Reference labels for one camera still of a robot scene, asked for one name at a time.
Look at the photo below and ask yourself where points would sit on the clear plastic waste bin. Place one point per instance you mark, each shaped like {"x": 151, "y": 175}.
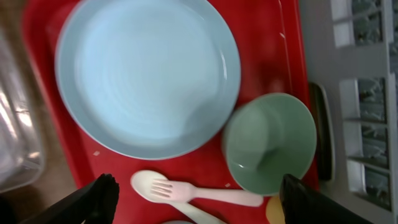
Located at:
{"x": 22, "y": 151}

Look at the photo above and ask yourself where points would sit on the light blue plate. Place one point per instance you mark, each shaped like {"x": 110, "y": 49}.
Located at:
{"x": 148, "y": 79}

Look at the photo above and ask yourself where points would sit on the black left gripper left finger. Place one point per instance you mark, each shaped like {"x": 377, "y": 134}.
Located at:
{"x": 92, "y": 204}

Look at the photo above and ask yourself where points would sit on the white plastic spoon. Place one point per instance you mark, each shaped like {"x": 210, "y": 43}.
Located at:
{"x": 141, "y": 182}

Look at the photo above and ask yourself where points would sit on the white plastic fork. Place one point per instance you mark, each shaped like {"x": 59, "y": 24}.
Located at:
{"x": 176, "y": 191}

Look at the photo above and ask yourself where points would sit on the yellow plastic cup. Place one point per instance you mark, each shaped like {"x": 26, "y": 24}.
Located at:
{"x": 274, "y": 211}

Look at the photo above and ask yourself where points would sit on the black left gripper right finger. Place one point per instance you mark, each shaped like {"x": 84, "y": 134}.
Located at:
{"x": 303, "y": 205}

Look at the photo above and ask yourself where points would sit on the mint green bowl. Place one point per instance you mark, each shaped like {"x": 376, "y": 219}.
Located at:
{"x": 271, "y": 136}

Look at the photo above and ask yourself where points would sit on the red plastic tray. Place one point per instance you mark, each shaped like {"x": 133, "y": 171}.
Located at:
{"x": 268, "y": 36}

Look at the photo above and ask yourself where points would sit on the grey dishwasher rack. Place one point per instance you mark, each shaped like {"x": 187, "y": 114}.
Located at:
{"x": 351, "y": 57}

